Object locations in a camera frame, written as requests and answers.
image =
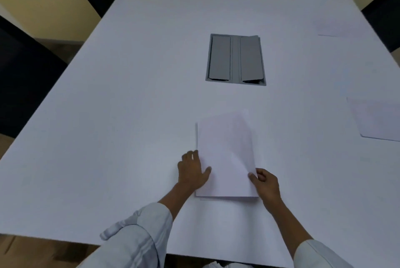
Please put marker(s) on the person's left hand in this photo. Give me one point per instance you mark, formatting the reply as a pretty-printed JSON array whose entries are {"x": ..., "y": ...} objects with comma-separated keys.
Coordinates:
[{"x": 190, "y": 175}]

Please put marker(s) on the person's right hand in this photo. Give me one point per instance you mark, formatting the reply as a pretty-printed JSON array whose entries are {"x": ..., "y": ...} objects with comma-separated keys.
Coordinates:
[{"x": 268, "y": 188}]

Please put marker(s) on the person's left thumb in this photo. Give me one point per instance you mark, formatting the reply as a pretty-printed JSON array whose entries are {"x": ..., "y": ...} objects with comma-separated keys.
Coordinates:
[{"x": 207, "y": 172}]

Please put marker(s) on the person's right thumb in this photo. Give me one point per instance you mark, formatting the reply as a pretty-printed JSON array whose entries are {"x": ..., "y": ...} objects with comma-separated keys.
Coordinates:
[{"x": 252, "y": 177}]

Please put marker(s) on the white paper sheet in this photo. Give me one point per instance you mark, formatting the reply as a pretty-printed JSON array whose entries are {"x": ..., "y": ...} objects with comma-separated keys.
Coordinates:
[
  {"x": 379, "y": 119},
  {"x": 226, "y": 155},
  {"x": 342, "y": 25}
]

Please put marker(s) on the person's left forearm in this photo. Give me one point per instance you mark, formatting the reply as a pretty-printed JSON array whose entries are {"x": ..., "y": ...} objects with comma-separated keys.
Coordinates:
[{"x": 147, "y": 230}]

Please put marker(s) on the person's right forearm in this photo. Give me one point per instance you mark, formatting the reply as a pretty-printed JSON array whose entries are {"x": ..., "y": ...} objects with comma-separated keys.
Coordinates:
[{"x": 300, "y": 236}]

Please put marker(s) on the person's white garment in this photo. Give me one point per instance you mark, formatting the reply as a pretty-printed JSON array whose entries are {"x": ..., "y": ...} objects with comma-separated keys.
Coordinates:
[{"x": 228, "y": 265}]

